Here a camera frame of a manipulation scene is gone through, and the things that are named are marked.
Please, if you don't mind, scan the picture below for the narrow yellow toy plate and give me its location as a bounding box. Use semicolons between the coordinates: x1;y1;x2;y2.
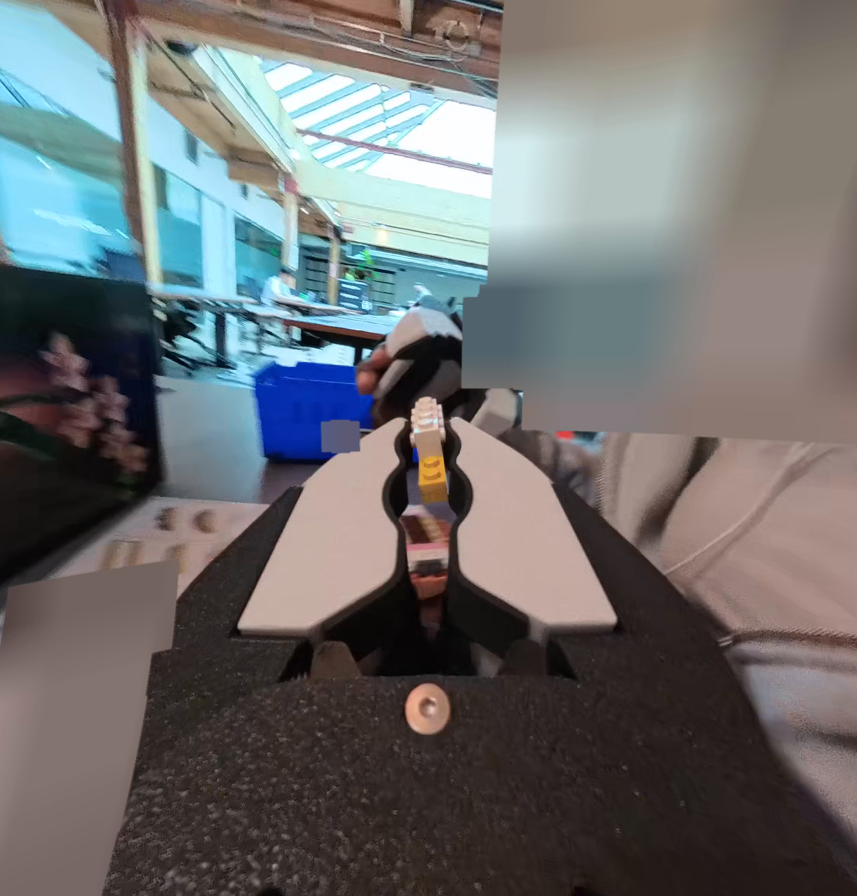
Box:
418;454;448;506

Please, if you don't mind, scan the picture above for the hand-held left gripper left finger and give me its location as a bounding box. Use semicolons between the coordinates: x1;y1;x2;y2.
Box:
237;418;410;639

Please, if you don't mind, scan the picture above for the person's right hand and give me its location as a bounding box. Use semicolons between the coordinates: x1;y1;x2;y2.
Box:
355;346;396;399

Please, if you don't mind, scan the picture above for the black orchid picture box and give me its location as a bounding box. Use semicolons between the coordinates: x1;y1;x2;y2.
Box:
0;260;165;597

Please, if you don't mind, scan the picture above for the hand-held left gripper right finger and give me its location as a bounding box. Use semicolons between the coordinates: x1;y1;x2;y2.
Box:
444;418;620;639

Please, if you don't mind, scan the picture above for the blue plastic bin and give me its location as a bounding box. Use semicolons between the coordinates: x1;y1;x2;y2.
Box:
253;359;419;464

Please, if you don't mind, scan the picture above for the wooden office desk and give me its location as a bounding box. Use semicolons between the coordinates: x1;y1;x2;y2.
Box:
148;283;464;368

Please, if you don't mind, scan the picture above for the toy instruction sheet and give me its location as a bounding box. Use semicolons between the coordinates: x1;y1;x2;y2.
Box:
0;496;282;655

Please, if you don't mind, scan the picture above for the white toy brick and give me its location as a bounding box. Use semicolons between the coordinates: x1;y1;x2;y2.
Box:
413;395;447;463

